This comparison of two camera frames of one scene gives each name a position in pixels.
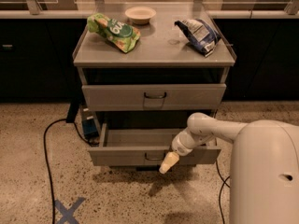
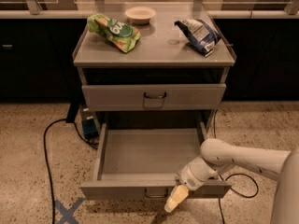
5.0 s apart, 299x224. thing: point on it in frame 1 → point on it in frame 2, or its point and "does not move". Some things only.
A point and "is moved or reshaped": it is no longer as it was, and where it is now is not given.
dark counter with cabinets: x=37 y=48 does not move
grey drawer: x=145 y=147 is moved or reshaped
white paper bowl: x=140 y=15 does not move
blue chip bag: x=200 y=35 does not move
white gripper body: x=182 y=147 → x=189 y=177
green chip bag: x=121 y=35 does not move
